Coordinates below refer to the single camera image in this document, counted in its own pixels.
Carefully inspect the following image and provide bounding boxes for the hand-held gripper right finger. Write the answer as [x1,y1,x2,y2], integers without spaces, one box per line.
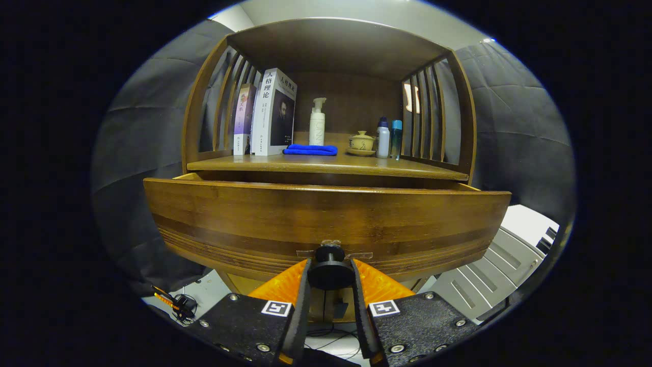
[350,258,479,367]

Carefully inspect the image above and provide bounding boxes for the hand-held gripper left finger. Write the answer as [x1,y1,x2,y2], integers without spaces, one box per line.
[186,258,312,367]

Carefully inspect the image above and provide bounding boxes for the brown wooden drawer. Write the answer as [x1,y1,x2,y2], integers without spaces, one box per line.
[144,172,512,291]

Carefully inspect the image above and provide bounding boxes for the white drawer unit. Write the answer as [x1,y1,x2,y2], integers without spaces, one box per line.
[418,204,561,324]

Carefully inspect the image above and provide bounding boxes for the wooden countertop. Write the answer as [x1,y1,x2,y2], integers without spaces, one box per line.
[186,132,469,181]

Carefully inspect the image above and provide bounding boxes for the brown wooden cabinet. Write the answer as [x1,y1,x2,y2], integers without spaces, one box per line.
[181,18,478,324]

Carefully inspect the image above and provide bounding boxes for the orange black floor tool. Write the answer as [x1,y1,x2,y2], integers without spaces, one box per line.
[152,284,198,325]

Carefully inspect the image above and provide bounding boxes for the blue folded cloth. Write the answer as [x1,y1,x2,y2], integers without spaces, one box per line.
[283,144,338,156]

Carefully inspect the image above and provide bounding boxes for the yellow lidded teacup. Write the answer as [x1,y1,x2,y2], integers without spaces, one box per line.
[346,130,376,156]

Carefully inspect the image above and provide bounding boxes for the white bottle blue cap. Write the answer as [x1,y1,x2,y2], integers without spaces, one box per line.
[376,117,391,159]

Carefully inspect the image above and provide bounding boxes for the slim teal bottle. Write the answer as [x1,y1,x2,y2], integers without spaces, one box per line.
[390,120,403,160]

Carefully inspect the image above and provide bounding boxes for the white pump bottle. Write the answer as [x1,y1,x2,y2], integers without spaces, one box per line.
[309,97,327,147]

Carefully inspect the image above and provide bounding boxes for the purple spine book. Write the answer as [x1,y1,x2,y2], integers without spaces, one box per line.
[233,84,257,155]

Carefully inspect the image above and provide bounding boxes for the large white portrait book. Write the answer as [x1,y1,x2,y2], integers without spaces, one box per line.
[251,68,298,156]

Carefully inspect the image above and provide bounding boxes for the black floor cables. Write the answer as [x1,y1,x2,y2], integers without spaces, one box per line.
[306,326,363,360]

